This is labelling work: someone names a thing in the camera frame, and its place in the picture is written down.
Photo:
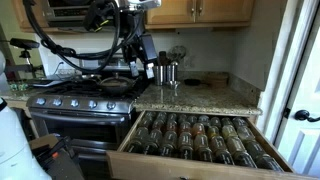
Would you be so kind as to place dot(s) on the silver stove knob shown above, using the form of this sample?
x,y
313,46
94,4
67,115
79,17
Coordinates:
x,y
40,101
111,105
57,102
74,103
92,104

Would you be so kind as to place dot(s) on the wooden spice drawer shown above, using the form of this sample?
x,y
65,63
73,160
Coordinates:
x,y
186,168

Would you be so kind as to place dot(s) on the round wooden bowl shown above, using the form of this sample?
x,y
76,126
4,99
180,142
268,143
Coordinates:
x,y
216,81

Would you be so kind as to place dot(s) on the white panel door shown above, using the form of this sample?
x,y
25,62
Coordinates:
x,y
303,146

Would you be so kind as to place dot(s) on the stainless steel gas stove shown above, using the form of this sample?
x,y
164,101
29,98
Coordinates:
x,y
83,130

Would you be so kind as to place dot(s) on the brown cardboard piece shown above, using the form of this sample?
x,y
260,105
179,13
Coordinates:
x,y
41,141

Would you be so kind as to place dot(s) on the glass spice jar black lid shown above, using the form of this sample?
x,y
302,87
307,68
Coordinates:
x,y
229,132
136,140
158,125
184,127
226,121
153,141
239,122
172,117
171,126
192,119
213,132
263,156
182,118
215,121
246,134
185,145
168,143
203,119
240,152
150,115
198,129
203,148
221,150
145,123
162,116

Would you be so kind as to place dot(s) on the black camera on tripod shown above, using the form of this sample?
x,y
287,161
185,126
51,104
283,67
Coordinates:
x,y
23,43

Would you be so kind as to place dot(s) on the small black dish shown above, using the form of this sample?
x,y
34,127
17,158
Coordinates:
x,y
192,82

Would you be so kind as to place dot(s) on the narrow wooden wall cabinet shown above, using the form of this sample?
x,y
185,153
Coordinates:
x,y
21,16

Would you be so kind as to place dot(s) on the glass pan lid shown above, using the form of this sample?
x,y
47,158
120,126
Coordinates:
x,y
116,80

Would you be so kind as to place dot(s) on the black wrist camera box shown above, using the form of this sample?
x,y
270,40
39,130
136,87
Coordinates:
x,y
148,46

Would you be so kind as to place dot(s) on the wooden upper cabinet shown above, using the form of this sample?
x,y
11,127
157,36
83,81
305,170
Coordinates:
x,y
173,11

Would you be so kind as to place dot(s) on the black and orange tool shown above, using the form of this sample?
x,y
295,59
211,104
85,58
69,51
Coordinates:
x,y
60,163

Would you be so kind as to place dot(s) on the green and white packet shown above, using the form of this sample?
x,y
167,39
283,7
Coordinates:
x,y
18,86

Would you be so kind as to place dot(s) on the stainless over-range microwave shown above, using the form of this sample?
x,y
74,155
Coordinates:
x,y
66,13

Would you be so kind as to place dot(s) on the black cast iron grate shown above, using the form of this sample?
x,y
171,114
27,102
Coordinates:
x,y
73,89

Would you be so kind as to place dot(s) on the flat dark device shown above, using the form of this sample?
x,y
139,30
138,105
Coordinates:
x,y
43,83

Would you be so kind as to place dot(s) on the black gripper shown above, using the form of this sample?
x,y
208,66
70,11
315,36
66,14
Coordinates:
x,y
132,53

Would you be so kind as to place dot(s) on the steel frying pan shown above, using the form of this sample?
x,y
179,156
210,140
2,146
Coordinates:
x,y
116,88

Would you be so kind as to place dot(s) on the metal cabinet knob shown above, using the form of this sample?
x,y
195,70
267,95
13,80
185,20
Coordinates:
x,y
200,10
192,10

